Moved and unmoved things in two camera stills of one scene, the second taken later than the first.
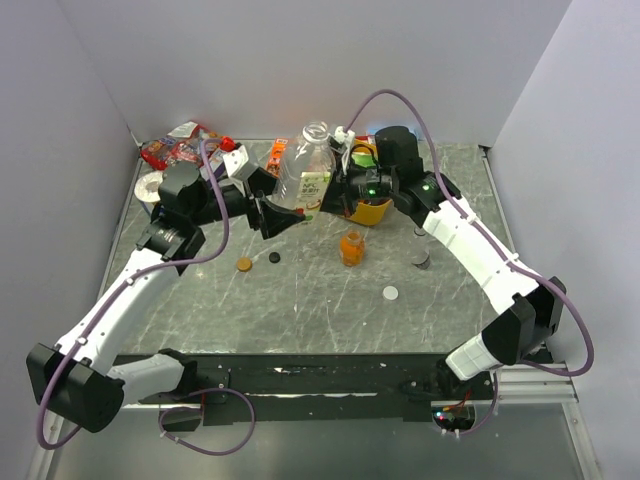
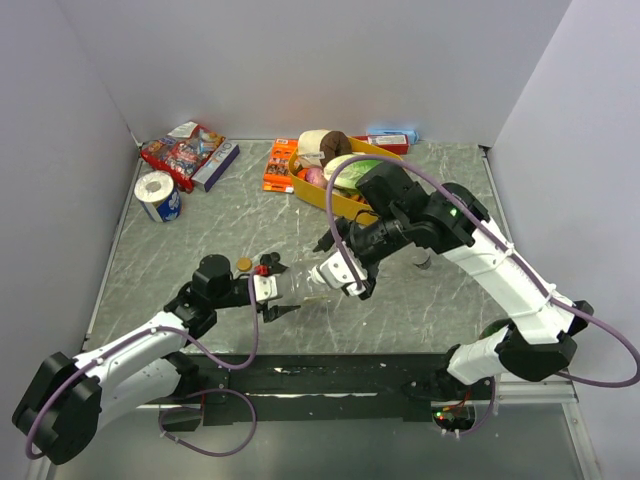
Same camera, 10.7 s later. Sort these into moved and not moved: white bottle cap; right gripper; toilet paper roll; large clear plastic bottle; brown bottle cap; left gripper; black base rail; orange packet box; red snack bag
Moved: right gripper; large clear plastic bottle; white bottle cap; left gripper
Not moved: black base rail; red snack bag; toilet paper roll; brown bottle cap; orange packet box
